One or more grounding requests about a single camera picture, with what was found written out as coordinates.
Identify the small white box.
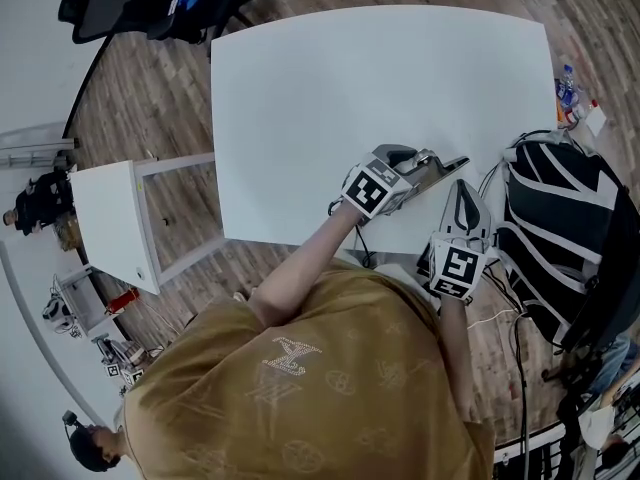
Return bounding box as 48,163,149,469
583,109,609,138

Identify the bottle with orange cap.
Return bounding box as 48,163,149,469
564,98,600,125

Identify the black mesh office chair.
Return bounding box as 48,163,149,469
57,0,291,48

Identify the red tool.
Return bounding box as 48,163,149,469
105,287,142,315

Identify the small white side table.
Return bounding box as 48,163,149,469
68,151,227,297

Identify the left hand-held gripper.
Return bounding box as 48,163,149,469
339,143,437,220

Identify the aluminium rail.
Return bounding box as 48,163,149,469
0,122,81,170

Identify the black white striped backpack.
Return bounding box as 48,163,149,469
493,128,640,354

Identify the person's left forearm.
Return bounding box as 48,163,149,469
248,201,369,329

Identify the person's mustard patterned shirt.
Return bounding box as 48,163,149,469
121,259,497,480

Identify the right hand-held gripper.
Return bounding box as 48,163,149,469
426,178,495,306

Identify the white metal rack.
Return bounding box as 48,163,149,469
492,427,566,480

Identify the thick black cable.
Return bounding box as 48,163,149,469
509,312,532,480

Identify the person's right forearm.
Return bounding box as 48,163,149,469
438,295,485,423

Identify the silver metal binder clip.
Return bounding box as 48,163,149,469
402,148,472,204

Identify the white floor equipment with cables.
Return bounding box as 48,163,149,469
41,273,85,340

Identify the black jacket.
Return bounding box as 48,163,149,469
144,0,211,44

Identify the clear water bottle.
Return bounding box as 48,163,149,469
555,64,581,112

